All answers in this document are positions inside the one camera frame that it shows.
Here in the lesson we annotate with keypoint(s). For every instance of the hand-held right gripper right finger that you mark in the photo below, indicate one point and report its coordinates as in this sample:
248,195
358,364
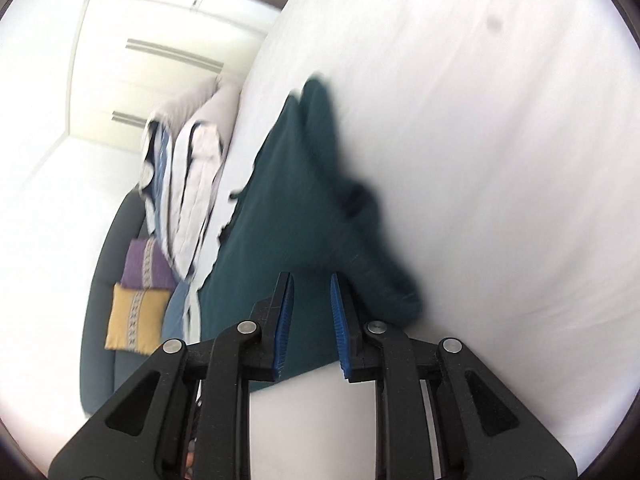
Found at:
342,330

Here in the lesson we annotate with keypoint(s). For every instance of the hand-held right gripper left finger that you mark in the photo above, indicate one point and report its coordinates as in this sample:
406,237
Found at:
282,325

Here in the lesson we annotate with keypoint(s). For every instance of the dark green sweater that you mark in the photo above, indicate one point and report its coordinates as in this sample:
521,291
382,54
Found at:
280,200

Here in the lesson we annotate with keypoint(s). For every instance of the yellow patterned pillow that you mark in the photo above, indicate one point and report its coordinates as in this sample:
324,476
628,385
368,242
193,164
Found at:
135,317

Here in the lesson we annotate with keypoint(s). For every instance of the purple patterned pillow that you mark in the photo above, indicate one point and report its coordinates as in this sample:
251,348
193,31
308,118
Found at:
147,265

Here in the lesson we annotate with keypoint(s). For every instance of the grey upholstered headboard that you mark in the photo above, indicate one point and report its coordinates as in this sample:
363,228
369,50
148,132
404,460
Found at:
100,310

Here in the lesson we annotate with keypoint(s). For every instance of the folded grey blue quilt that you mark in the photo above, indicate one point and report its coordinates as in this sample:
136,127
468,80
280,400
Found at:
195,160

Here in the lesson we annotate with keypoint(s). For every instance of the cream wardrobe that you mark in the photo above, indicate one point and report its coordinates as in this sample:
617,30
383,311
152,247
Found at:
150,25

